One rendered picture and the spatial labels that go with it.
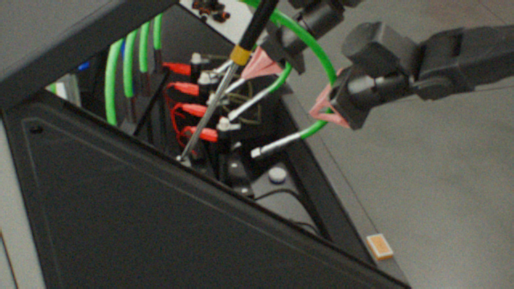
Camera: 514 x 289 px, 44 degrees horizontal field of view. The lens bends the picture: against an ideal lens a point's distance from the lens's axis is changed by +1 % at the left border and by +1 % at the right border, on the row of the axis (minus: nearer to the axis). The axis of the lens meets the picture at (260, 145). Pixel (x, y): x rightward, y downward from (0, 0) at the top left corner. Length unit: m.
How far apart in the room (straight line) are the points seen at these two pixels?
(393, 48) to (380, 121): 2.30
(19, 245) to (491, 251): 2.11
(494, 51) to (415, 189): 2.02
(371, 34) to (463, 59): 0.12
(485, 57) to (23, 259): 0.61
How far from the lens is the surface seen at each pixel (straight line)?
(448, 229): 2.69
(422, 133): 3.15
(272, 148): 1.09
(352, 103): 0.97
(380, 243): 1.21
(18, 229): 0.79
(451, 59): 0.86
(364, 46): 0.87
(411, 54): 0.91
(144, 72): 1.27
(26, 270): 0.84
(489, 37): 0.86
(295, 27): 0.96
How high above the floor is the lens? 1.83
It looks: 39 degrees down
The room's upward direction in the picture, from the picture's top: 3 degrees clockwise
